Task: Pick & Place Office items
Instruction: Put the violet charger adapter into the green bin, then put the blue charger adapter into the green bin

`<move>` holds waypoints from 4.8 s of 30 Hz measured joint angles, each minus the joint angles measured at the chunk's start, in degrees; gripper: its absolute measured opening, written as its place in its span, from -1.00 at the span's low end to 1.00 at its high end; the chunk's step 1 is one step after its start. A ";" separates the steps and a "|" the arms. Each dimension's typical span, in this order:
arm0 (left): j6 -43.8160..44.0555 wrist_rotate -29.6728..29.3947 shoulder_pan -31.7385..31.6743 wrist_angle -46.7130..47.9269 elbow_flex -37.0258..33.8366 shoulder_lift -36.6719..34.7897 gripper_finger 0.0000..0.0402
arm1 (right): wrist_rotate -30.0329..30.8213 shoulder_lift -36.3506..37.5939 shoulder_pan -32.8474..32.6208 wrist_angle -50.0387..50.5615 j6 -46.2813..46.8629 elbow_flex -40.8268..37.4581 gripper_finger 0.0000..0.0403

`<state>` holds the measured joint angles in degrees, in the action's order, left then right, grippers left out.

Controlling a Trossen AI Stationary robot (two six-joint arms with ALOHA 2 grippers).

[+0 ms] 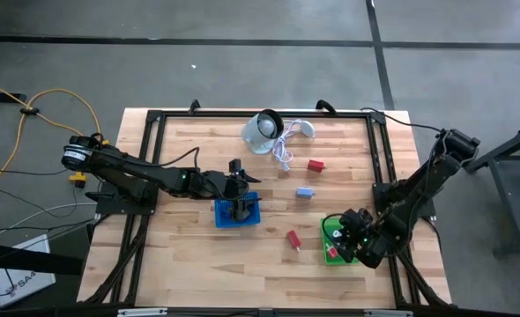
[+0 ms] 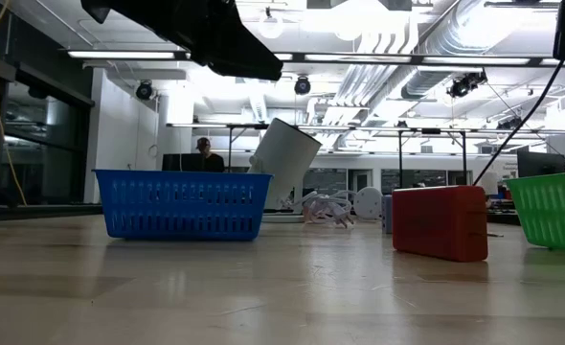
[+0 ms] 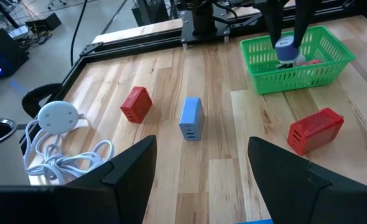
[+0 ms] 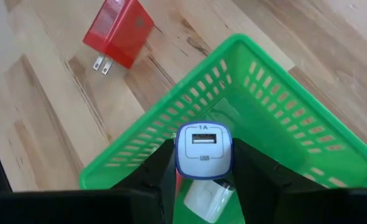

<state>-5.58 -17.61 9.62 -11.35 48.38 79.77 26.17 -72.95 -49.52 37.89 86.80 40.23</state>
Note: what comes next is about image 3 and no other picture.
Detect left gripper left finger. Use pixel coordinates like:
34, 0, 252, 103
65, 134, 159, 224

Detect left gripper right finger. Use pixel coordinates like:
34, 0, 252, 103
246, 136, 333, 224

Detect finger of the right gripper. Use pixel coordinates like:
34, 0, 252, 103
293, 0, 315, 48
254, 0, 286, 48

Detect purple cube wall charger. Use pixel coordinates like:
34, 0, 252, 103
274, 35, 306, 68

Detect pink-red wall charger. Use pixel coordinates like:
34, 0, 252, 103
303, 58, 325, 67

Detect green plastic basket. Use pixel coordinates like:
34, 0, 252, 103
239, 25, 356, 96

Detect blue plastic basket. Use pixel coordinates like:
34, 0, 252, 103
235, 218, 274, 224

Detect large red charger block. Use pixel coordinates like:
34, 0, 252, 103
286, 107, 345, 157

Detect small red charger block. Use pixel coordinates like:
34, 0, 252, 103
119, 86, 154, 125

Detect light blue charger block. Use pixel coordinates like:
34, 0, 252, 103
179, 96, 205, 142

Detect black computer tower blue lights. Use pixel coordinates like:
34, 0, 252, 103
0, 27, 30, 79

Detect round white cable switch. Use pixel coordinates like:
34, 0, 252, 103
37, 100, 80, 136

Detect black frame hook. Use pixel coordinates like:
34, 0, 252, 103
21, 82, 63, 119

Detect black floor cable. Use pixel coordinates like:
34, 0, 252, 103
69, 0, 90, 68

